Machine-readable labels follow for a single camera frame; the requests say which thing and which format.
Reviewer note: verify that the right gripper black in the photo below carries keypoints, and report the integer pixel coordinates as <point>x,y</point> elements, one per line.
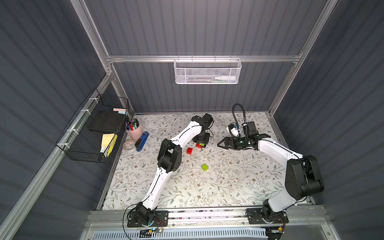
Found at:
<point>234,142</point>

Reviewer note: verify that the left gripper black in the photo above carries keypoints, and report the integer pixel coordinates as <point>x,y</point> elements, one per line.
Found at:
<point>201,139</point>

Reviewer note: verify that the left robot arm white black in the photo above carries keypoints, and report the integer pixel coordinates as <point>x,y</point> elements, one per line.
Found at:
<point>169,160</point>

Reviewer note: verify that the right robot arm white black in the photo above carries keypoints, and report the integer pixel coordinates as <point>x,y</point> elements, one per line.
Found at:
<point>303,176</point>

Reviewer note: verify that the white marker in basket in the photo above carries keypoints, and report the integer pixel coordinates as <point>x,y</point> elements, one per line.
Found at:
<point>225,78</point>

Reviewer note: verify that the blue stapler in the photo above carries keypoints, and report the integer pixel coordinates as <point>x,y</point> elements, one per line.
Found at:
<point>139,145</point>

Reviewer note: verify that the pink pen cup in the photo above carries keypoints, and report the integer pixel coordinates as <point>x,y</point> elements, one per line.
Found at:
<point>136,133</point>

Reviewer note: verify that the round tape roll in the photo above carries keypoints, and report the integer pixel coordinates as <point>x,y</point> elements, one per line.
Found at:
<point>129,144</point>

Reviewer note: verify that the yellow sticky note pad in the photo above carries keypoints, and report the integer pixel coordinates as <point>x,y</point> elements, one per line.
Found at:
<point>108,143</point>

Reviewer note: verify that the black notebook in basket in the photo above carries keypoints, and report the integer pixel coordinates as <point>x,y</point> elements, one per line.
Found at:
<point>107,122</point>

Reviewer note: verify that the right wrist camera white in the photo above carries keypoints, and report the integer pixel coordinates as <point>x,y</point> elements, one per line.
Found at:
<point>233,129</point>

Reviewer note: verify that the white wire mesh basket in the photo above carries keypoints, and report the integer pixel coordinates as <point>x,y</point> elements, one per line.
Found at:
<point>201,71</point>

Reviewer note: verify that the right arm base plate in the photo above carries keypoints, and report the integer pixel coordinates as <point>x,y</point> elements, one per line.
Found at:
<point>261,216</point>

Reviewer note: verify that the aluminium rail front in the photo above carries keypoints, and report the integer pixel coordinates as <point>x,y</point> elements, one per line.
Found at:
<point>213,217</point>

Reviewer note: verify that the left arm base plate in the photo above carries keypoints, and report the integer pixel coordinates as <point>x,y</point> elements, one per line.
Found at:
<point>151,219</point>

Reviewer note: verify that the black wire wall basket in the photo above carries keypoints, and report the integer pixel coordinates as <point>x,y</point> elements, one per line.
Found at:
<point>94,133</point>

